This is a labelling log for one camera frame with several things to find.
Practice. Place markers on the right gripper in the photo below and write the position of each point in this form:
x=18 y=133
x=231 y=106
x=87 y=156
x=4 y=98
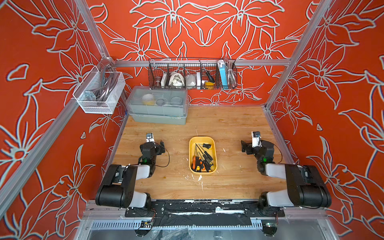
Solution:
x=245 y=146

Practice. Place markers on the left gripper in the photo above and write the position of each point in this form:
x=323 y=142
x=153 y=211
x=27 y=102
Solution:
x=160 y=147

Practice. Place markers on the yellow plastic tray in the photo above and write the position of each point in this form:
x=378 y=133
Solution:
x=193 y=151

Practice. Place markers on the stubby black yellow screwdriver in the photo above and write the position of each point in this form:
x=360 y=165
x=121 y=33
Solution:
x=207 y=146

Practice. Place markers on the long black yellow screwdriver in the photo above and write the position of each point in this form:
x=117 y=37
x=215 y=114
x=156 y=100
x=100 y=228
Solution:
x=199 y=155

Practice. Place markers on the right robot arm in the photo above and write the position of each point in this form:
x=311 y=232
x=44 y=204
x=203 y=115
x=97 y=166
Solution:
x=305 y=186

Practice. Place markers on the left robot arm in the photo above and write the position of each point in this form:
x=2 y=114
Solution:
x=117 y=188

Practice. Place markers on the grey lidded storage box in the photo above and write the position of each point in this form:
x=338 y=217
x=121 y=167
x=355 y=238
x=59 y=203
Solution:
x=159 y=106

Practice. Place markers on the orange black screwdriver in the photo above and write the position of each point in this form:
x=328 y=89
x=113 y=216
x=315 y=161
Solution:
x=194 y=163

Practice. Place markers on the light blue box in basket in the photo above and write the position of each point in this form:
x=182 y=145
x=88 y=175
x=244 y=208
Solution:
x=222 y=66

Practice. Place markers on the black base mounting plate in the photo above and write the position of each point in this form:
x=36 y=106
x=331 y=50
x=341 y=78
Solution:
x=247 y=208

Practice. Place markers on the white cloth in basket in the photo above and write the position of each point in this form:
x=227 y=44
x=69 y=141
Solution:
x=176 y=80

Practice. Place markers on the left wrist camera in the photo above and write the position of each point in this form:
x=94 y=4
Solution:
x=149 y=137

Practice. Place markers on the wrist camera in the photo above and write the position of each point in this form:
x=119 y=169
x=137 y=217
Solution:
x=149 y=137
x=256 y=139

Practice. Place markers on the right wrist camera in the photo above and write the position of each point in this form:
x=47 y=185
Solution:
x=256 y=139

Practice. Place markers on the clear plastic wall bin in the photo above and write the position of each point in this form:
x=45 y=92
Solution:
x=100 y=91

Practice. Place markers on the black wire wall basket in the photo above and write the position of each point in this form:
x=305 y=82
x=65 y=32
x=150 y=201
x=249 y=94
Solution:
x=195 y=77

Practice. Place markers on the screwdriver in wall basket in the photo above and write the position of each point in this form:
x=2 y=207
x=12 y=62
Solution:
x=210 y=77

